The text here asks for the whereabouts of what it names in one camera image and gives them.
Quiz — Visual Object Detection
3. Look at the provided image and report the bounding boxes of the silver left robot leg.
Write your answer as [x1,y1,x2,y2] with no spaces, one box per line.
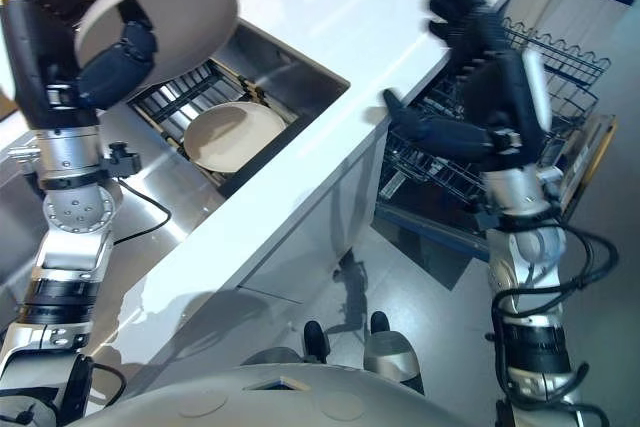
[239,319,331,367]

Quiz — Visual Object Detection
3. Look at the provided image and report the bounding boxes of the grey robot torso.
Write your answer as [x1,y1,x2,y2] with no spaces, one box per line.
[74,361,484,427]

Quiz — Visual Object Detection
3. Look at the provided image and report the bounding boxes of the white counter cabinet front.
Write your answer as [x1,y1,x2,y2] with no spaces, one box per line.
[219,134,392,309]

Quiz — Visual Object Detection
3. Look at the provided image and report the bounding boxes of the silver robot leg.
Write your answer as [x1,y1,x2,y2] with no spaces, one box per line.
[239,319,331,367]
[362,310,426,396]

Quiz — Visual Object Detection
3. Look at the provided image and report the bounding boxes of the black sink drying rack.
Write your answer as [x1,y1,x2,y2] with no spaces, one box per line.
[127,59,301,189]

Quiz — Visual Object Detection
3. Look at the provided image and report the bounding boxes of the open dishwasher door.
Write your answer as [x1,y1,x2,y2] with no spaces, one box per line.
[372,111,619,294]

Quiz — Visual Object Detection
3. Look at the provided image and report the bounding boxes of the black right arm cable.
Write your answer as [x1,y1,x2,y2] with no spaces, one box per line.
[488,224,621,427]

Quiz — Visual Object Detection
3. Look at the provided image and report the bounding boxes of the silver faucet part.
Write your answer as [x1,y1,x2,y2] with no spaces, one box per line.
[6,144,42,161]

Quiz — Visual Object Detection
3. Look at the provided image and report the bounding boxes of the stainless steel sink basin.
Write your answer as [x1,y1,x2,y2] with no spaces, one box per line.
[97,16,352,201]

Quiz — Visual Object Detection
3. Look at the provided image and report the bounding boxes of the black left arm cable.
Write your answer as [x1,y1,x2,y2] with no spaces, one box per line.
[110,179,173,246]

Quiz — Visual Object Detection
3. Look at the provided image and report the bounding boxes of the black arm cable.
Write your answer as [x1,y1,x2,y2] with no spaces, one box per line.
[488,224,621,427]
[110,179,173,246]

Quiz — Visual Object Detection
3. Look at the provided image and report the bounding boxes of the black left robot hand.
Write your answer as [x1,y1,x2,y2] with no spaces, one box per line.
[0,0,162,131]

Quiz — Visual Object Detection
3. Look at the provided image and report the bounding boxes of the silver right robot leg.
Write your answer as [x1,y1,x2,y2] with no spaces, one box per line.
[362,310,426,396]

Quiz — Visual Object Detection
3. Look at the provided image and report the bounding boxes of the black wire dishwasher rack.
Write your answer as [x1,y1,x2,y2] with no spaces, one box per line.
[377,16,614,208]

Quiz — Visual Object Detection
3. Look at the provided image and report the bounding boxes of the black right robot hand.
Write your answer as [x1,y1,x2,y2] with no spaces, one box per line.
[382,0,555,173]

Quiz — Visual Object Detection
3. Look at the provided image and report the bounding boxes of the beige round plate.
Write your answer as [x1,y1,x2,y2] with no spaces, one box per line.
[182,101,288,174]
[74,0,240,91]

